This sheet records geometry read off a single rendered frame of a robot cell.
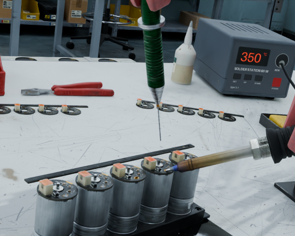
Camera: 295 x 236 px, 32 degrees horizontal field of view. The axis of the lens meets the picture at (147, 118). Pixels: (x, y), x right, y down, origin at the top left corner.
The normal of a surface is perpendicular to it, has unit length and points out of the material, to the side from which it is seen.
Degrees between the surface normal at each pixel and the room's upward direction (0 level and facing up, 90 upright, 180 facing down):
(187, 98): 0
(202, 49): 90
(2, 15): 89
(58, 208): 90
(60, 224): 90
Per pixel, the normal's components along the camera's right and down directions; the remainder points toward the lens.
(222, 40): -0.96, -0.05
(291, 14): -0.87, 0.04
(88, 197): -0.11, 0.32
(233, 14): 0.48, 0.36
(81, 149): 0.15, -0.93
